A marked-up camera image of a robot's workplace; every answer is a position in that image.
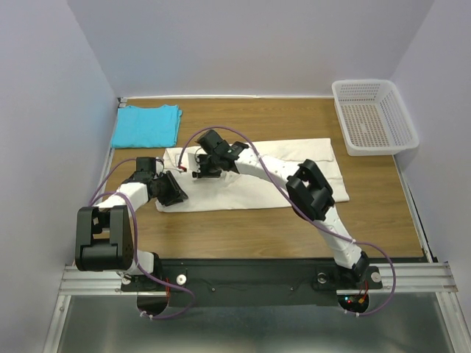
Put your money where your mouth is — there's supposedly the folded blue t shirt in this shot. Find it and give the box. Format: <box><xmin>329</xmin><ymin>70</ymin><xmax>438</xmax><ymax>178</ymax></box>
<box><xmin>111</xmin><ymin>104</ymin><xmax>183</xmax><ymax>149</ymax></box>

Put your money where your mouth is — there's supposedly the white plastic basket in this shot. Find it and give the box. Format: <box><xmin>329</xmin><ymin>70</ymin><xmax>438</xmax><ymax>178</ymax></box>
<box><xmin>331</xmin><ymin>79</ymin><xmax>419</xmax><ymax>157</ymax></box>

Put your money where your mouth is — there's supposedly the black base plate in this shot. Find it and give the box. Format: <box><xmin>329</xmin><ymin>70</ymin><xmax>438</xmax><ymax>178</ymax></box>
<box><xmin>121</xmin><ymin>258</ymin><xmax>383</xmax><ymax>307</ymax></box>

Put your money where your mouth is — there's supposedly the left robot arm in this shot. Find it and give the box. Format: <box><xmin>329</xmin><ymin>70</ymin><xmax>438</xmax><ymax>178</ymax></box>
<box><xmin>75</xmin><ymin>157</ymin><xmax>188</xmax><ymax>290</ymax></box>

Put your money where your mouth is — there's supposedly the aluminium frame rail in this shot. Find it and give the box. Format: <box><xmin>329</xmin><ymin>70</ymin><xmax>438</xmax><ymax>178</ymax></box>
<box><xmin>59</xmin><ymin>263</ymin><xmax>458</xmax><ymax>296</ymax></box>

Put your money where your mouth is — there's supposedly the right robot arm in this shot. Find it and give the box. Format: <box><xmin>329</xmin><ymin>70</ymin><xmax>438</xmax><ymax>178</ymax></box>
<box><xmin>193</xmin><ymin>129</ymin><xmax>369</xmax><ymax>287</ymax></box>

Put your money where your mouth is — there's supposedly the white t shirt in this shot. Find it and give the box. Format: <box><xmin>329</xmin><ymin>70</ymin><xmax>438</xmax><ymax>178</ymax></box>
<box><xmin>155</xmin><ymin>138</ymin><xmax>350</xmax><ymax>213</ymax></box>

